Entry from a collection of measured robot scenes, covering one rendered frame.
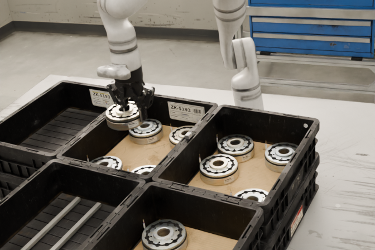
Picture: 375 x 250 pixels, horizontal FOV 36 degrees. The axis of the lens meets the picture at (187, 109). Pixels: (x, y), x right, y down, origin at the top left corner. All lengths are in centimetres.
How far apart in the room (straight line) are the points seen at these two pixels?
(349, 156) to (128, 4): 86
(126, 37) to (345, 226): 74
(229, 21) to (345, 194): 59
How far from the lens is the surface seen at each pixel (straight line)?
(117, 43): 140
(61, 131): 188
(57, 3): 521
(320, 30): 339
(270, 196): 129
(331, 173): 176
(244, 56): 176
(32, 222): 152
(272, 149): 158
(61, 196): 158
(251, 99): 183
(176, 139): 166
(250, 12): 341
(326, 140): 191
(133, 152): 169
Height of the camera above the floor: 172
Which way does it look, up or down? 28 degrees down
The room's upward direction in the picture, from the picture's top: 7 degrees counter-clockwise
